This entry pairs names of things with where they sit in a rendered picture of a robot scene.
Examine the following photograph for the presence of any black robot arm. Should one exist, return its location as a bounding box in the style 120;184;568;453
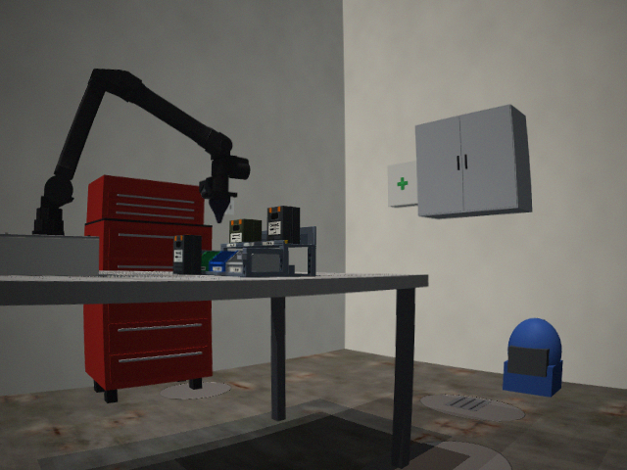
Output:
32;69;250;235

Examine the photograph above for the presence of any green open bin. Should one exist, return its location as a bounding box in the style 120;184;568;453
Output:
201;251;221;271

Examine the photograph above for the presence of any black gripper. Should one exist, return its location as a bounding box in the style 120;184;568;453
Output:
202;175;237;223

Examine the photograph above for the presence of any blue bin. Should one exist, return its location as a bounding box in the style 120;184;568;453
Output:
209;251;238;272

